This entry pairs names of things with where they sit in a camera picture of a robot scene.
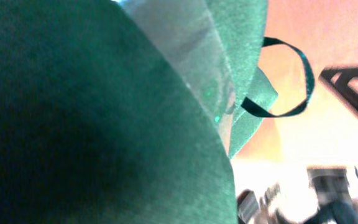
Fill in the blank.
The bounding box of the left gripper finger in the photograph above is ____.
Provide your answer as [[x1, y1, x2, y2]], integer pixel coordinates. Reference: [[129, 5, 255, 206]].
[[319, 66, 358, 118]]

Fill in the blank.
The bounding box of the dark green garment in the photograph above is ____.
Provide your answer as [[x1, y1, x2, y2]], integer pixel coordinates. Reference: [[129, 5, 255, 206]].
[[0, 0, 279, 224]]

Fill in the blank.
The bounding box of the salmon pink folded garment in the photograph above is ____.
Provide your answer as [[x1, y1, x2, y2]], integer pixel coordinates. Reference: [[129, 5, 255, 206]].
[[237, 0, 358, 164]]

